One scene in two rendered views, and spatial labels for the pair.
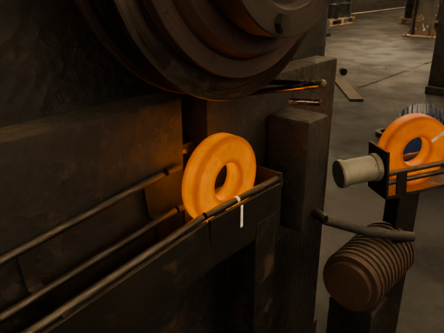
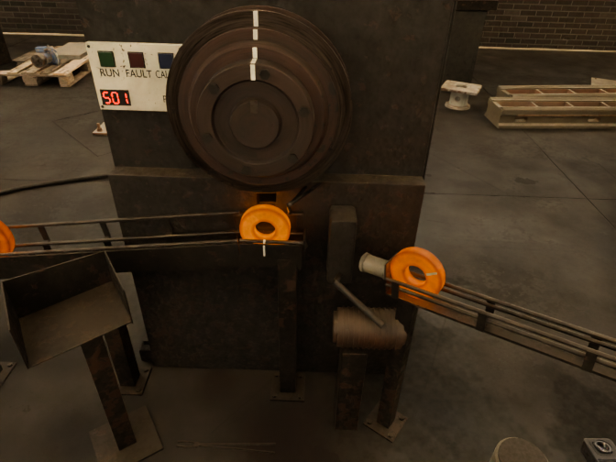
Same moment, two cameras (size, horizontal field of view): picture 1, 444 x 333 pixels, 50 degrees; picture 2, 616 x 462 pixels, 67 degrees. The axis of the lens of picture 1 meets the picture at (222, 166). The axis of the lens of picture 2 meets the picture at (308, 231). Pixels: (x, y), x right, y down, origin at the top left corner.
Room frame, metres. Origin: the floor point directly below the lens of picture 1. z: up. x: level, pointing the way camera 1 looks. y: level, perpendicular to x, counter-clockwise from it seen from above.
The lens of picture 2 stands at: (0.06, -0.97, 1.52)
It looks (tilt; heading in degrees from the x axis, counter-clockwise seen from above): 34 degrees down; 49
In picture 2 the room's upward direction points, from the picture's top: 2 degrees clockwise
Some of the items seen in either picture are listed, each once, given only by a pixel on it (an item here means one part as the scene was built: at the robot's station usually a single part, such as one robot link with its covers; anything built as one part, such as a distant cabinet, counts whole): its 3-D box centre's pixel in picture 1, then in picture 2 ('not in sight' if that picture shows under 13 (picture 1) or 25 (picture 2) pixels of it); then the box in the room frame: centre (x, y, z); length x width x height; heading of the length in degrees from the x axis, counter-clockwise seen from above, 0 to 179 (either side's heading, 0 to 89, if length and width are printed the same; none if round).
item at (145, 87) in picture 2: not in sight; (140, 78); (0.54, 0.30, 1.15); 0.26 x 0.02 x 0.18; 139
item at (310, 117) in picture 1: (294, 169); (340, 244); (0.91, -0.15, 0.68); 0.11 x 0.08 x 0.24; 49
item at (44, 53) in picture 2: not in sight; (49, 54); (1.24, 4.73, 0.25); 0.40 x 0.24 x 0.22; 49
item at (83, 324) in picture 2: not in sight; (94, 376); (0.17, 0.12, 0.36); 0.26 x 0.20 x 0.72; 174
